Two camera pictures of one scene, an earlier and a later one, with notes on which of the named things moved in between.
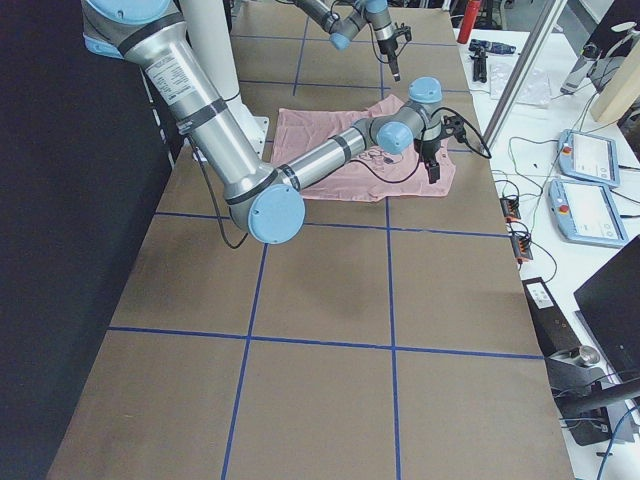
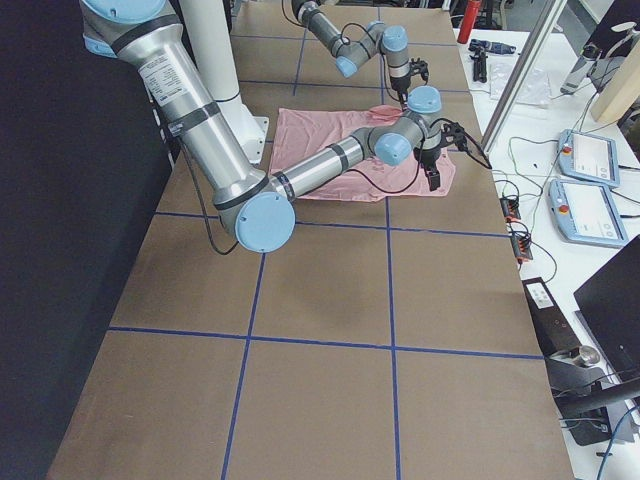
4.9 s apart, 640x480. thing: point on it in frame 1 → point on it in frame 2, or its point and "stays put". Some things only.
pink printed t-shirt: [376, 174] stays put
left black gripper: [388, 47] → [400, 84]
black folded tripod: [480, 47] stays put
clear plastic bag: [536, 89] stays put
